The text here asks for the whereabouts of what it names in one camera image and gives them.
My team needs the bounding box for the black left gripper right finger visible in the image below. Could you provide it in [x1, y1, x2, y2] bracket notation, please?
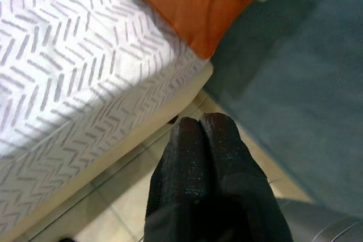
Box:
[200, 112, 293, 242]

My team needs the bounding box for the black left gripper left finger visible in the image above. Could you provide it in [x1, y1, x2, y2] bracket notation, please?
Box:
[143, 116, 220, 242]

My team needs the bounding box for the blue curtain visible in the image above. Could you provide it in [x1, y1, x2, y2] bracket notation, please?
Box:
[204, 0, 363, 220]

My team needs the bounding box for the mattress with grey patterned sheet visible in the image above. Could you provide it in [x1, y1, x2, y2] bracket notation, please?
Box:
[0, 0, 211, 226]

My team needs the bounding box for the orange pillow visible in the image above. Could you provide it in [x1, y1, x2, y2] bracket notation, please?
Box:
[109, 0, 281, 61]

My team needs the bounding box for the cream bed frame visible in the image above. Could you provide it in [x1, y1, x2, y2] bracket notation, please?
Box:
[0, 62, 216, 242]

